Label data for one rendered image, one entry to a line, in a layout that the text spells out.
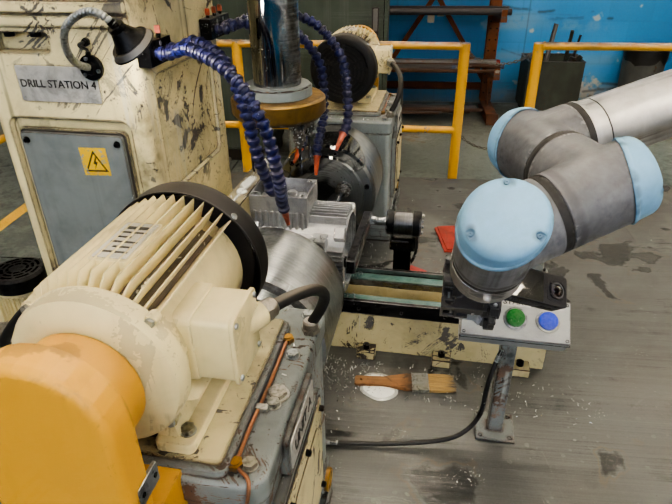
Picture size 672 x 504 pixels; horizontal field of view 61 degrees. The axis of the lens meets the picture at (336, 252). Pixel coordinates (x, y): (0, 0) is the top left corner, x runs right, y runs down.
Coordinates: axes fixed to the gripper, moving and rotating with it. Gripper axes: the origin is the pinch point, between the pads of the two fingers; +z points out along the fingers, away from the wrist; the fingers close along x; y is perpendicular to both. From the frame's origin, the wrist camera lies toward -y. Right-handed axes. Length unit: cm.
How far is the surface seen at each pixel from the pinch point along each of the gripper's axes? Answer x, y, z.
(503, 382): 8.5, -5.1, 13.1
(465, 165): -199, -10, 307
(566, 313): -1.7, -12.8, 1.8
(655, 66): -349, -177, 371
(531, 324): 0.7, -7.5, 1.8
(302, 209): -20.7, 35.1, 11.8
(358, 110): -65, 32, 42
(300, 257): -4.8, 29.8, -4.9
